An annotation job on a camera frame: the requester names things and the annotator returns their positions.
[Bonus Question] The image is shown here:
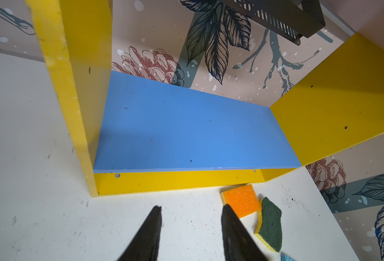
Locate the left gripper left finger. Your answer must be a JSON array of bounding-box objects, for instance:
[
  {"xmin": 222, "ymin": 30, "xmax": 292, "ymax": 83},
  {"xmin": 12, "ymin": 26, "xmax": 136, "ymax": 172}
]
[{"xmin": 118, "ymin": 206, "xmax": 163, "ymax": 261}]

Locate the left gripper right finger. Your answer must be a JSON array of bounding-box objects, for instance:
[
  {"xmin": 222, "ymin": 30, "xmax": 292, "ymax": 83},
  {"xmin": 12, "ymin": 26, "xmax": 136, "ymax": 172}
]
[{"xmin": 221, "ymin": 204, "xmax": 268, "ymax": 261}]

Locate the yellow shelf unit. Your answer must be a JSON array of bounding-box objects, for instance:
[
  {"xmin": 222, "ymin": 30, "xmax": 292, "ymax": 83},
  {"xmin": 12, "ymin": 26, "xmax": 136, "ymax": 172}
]
[{"xmin": 27, "ymin": 1, "xmax": 384, "ymax": 196}]

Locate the orange sponge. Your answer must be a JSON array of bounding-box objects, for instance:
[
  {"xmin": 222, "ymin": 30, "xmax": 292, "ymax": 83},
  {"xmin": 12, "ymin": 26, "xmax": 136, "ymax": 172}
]
[{"xmin": 220, "ymin": 184, "xmax": 262, "ymax": 219}]

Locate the right blue sponge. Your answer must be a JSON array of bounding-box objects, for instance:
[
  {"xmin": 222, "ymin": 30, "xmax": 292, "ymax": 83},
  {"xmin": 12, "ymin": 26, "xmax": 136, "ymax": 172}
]
[{"xmin": 281, "ymin": 253, "xmax": 295, "ymax": 261}]

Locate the black perforated metal tray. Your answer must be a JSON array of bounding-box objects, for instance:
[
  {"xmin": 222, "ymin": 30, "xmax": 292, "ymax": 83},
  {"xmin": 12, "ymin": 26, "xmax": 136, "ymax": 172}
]
[{"xmin": 222, "ymin": 0, "xmax": 326, "ymax": 46}]

